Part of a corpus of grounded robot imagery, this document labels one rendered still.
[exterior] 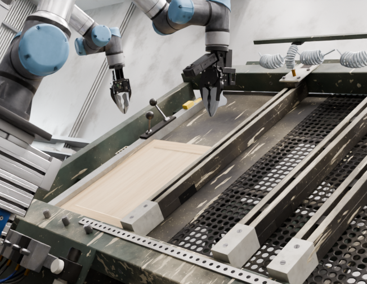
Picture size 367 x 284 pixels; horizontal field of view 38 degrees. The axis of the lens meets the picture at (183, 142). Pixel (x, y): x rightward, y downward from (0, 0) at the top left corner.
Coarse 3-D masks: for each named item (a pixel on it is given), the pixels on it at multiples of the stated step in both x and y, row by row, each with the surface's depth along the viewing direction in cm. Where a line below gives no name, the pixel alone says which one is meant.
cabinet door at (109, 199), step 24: (168, 144) 230; (192, 144) 223; (120, 168) 223; (144, 168) 217; (168, 168) 210; (96, 192) 211; (120, 192) 205; (144, 192) 199; (96, 216) 193; (120, 216) 188
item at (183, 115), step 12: (192, 108) 255; (180, 120) 251; (156, 132) 241; (168, 132) 246; (132, 144) 237; (144, 144) 236; (120, 156) 229; (108, 168) 224; (84, 180) 219; (96, 180) 220; (72, 192) 213; (60, 204) 209
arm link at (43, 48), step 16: (48, 0) 133; (64, 0) 134; (32, 16) 131; (48, 16) 131; (64, 16) 134; (32, 32) 127; (48, 32) 129; (64, 32) 133; (16, 48) 132; (32, 48) 127; (48, 48) 129; (64, 48) 131; (16, 64) 135; (32, 64) 128; (48, 64) 129
